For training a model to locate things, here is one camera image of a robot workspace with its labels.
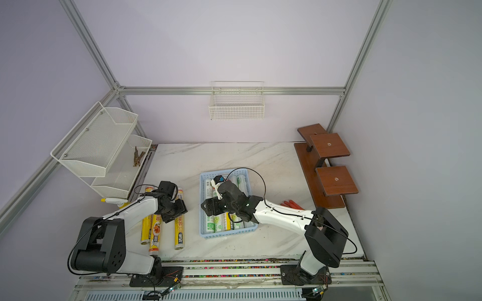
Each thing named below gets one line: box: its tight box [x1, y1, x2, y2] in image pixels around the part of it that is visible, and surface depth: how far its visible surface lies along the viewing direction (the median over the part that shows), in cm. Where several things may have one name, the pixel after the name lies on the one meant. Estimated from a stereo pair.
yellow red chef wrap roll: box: [149, 213, 162, 256], surface depth 82 cm
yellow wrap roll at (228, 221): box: [225, 211, 232, 231], surface depth 86 cm
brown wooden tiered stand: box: [293, 123, 359, 209], surface depth 92 cm
